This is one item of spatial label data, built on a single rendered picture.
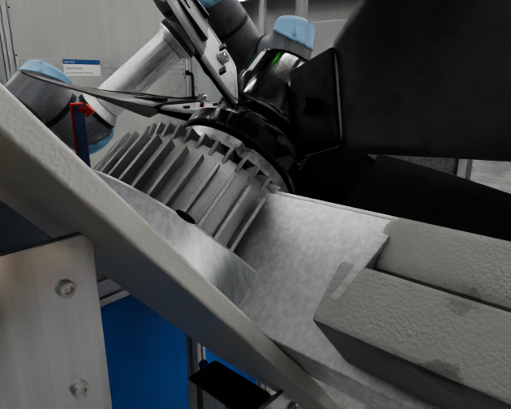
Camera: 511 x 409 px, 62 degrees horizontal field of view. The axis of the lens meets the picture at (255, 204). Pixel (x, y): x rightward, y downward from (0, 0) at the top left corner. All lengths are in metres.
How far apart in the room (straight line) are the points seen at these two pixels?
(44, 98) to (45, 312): 0.94
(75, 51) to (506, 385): 2.40
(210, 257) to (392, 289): 0.14
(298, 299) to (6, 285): 0.18
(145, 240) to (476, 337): 0.14
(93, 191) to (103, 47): 2.39
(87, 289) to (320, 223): 0.17
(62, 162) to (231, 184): 0.21
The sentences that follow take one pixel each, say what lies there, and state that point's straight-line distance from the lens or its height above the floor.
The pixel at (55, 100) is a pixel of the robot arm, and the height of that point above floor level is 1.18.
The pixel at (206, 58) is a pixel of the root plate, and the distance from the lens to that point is 0.41.
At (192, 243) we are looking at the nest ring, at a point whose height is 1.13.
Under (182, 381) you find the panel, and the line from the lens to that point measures 1.24.
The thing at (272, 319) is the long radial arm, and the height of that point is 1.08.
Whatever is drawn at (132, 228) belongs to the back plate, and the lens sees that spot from 0.19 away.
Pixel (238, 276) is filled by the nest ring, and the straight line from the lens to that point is 0.32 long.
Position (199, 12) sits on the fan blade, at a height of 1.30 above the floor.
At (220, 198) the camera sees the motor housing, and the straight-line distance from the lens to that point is 0.34.
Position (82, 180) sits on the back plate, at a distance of 0.17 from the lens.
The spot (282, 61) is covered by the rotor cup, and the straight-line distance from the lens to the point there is 0.48.
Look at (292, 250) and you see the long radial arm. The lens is 0.32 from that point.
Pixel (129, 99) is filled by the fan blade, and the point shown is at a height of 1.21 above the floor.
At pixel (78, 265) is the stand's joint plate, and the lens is 0.27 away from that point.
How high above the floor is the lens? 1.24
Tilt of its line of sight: 17 degrees down
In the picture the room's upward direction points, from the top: straight up
